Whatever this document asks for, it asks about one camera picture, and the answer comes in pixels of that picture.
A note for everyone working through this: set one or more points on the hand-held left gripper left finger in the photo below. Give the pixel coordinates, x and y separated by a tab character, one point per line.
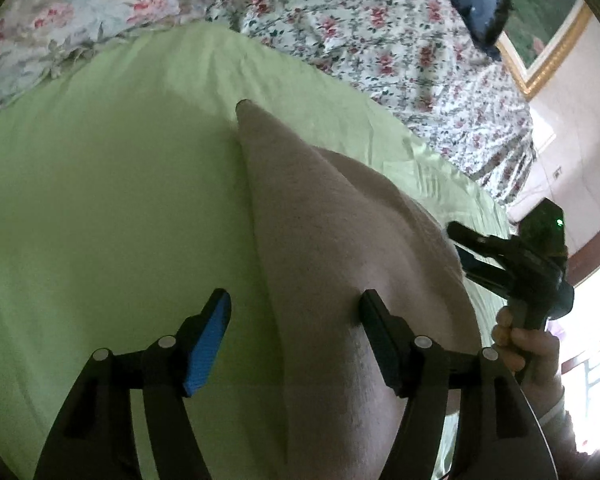
207	350

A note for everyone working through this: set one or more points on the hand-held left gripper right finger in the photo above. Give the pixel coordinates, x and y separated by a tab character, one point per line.
380	340

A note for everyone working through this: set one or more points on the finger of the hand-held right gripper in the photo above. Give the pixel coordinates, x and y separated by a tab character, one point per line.
480	270
472	237

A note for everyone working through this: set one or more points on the beige knit sweater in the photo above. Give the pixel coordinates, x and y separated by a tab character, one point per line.
330	240

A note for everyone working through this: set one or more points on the person's right forearm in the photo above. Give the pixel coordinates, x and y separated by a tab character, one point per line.
565	440

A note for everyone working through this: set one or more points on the person's right hand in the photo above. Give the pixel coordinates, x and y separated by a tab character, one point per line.
535	355

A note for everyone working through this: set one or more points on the window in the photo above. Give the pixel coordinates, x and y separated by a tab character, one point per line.
597	350

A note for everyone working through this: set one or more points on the light green bed sheet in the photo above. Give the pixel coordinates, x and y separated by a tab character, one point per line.
105	210

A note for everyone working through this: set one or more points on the white red-flowered quilt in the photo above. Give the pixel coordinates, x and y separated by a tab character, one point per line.
370	35

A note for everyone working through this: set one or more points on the gold framed picture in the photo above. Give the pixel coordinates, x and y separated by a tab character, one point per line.
540	20

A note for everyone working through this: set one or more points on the pastel floral pillow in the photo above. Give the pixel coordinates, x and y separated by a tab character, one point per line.
80	5

